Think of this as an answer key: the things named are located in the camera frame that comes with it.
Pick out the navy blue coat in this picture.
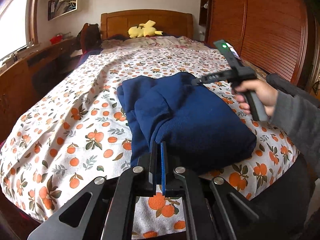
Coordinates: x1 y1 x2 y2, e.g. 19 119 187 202
117 72 257 174

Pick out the wooden headboard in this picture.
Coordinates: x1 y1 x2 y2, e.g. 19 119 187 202
100 9 194 40

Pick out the orange print bed sheet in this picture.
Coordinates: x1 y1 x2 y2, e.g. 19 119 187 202
1 42 299 239

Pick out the window with wooden frame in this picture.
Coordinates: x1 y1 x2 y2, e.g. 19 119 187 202
1 0 39 59

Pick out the red bowl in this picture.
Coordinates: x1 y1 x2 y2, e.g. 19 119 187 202
49 35 63 45

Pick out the floral quilt near headboard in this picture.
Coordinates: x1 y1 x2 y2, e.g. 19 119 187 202
101 35 212 50

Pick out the long wooden desk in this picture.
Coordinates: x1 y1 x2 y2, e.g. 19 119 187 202
1 38 76 141

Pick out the yellow plush toy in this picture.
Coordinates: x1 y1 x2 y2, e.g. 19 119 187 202
128 20 163 38

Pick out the wooden wardrobe with louvred doors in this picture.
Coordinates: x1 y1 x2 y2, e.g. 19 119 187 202
199 0 319 91

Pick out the right hand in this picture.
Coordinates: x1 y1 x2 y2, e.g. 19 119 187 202
232 79 278 117

